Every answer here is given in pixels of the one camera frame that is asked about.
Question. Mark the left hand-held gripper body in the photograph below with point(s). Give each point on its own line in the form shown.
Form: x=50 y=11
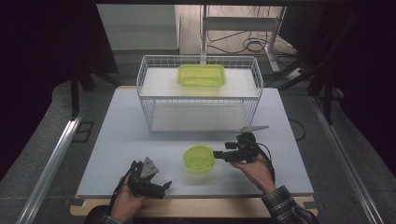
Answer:
x=143 y=179

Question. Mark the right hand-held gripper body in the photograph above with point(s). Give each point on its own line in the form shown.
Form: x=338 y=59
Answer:
x=246 y=149

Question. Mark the round yellow-green lid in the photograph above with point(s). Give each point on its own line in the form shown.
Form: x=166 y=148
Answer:
x=198 y=159

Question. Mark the rectangular green plastic container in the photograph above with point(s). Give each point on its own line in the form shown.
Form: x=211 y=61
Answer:
x=201 y=75

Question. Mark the person's right hand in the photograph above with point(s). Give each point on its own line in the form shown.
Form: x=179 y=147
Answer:
x=257 y=174

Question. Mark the person's left hand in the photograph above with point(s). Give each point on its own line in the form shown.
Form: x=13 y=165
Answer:
x=127 y=203

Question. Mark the black metal stand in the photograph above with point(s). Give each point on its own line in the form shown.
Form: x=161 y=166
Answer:
x=327 y=77
x=74 y=93

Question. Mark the white cabinet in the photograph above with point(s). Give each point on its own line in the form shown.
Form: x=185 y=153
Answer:
x=138 y=28

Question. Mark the black square floor frame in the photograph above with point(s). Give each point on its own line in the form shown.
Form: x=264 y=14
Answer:
x=83 y=132

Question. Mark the aluminium rail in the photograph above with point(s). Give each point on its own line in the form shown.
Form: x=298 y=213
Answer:
x=345 y=161
x=49 y=169

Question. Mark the white metal desk frame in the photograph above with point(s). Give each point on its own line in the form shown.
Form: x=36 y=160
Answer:
x=239 y=23

